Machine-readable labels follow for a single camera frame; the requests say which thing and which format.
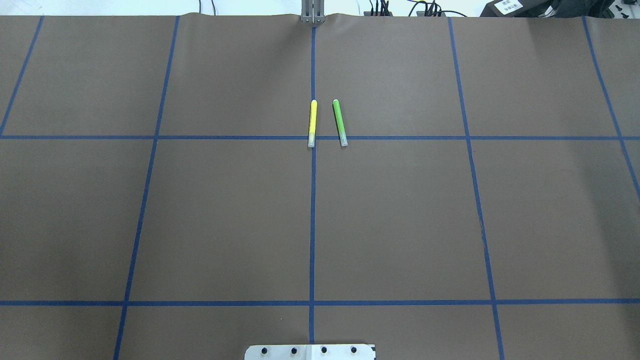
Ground yellow highlighter pen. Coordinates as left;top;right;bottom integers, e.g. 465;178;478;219
307;99;318;148

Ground black cables at table edge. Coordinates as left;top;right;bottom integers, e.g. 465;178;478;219
362;0;468;18

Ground grey metal camera post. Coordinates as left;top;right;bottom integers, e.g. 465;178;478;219
301;0;326;26

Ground black box with label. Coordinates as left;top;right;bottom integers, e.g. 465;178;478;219
480;0;562;18

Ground green highlighter pen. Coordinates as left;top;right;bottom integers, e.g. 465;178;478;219
332;99;348;147

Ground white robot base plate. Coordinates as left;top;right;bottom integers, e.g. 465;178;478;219
244;343;377;360

